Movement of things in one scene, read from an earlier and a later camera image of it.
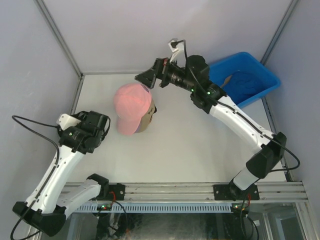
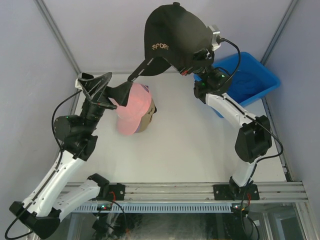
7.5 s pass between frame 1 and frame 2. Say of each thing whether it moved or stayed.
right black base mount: stayed
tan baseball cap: stayed
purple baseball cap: stayed
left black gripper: moved
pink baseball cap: stayed
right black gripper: moved
